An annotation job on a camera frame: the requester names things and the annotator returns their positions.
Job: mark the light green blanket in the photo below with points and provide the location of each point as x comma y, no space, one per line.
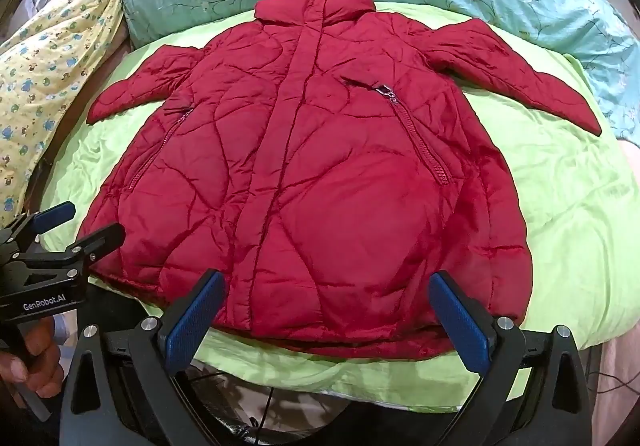
560,206

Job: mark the yellow printed cloth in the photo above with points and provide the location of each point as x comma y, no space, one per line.
45,81

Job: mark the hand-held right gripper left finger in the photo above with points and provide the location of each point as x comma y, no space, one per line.
192,321

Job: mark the red quilted jacket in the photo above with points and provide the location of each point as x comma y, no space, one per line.
320,166

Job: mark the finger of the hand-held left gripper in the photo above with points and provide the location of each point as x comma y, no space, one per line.
50,217
95,246

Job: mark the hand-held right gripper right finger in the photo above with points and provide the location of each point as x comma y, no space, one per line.
460,326

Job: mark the person's left hand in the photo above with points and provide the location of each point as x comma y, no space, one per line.
42,351

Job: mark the pink bed sheet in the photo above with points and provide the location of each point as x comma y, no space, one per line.
622,376

